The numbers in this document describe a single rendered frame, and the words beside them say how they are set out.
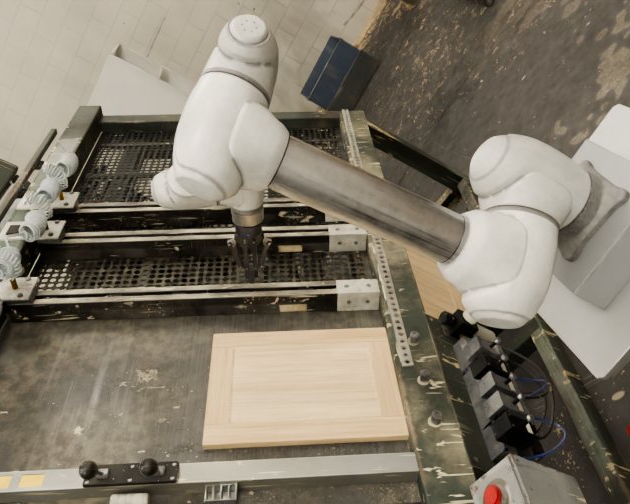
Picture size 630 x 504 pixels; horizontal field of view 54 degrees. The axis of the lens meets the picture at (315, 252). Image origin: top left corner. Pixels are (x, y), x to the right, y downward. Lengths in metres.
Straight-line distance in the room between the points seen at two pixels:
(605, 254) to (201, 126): 0.82
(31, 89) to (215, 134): 5.91
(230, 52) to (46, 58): 5.75
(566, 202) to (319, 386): 0.75
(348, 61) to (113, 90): 2.02
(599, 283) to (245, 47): 0.83
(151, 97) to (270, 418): 4.01
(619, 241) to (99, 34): 5.84
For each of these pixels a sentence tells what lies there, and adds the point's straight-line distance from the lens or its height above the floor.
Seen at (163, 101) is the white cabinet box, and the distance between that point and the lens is 5.27.
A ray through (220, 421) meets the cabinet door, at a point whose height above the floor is 1.27.
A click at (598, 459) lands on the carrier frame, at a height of 0.18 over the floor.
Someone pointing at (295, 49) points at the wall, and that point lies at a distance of 6.65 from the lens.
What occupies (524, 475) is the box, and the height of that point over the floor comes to 0.91.
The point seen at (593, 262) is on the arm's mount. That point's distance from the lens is 1.36.
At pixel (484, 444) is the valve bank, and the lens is 1.56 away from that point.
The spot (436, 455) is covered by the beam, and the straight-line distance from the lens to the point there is 1.48.
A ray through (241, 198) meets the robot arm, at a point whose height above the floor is 1.42.
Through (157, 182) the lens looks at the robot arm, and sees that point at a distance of 1.63.
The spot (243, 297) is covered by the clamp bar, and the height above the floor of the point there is 1.26.
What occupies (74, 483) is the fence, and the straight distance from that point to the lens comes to 1.51.
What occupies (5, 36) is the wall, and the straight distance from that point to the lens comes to 6.85.
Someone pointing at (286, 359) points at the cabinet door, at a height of 1.13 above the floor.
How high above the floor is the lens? 1.76
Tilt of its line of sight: 20 degrees down
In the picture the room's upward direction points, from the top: 65 degrees counter-clockwise
